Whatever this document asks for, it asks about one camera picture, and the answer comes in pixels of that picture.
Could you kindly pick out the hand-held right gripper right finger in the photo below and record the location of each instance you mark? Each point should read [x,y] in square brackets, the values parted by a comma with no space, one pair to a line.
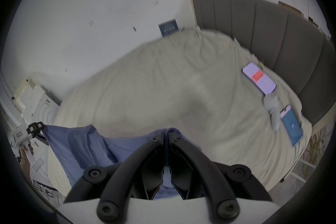
[204,170]

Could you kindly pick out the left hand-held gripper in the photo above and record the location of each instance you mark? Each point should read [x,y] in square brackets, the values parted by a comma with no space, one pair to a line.
[19,135]

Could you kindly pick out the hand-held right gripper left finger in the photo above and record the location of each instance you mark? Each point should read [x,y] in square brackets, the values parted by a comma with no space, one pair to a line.
[123,173]

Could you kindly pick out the blue shirt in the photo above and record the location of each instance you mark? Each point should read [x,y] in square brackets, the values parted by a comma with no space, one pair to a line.
[78,144]

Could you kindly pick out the person's left hand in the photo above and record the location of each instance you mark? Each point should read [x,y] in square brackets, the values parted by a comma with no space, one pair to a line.
[26,154]

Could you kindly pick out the bed with beige sheet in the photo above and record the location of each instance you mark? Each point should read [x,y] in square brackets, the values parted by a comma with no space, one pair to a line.
[157,86]

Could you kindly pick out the white hand controller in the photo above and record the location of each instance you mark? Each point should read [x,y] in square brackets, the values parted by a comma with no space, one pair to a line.
[271,104]

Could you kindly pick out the phone with blue screen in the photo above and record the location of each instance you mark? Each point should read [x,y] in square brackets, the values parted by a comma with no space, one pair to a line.
[292,125]

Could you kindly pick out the phone with pink screen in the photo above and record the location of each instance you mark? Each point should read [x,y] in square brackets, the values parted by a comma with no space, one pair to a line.
[258,77]

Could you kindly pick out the grey padded headboard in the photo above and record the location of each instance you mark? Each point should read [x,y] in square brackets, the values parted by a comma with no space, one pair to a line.
[288,47]

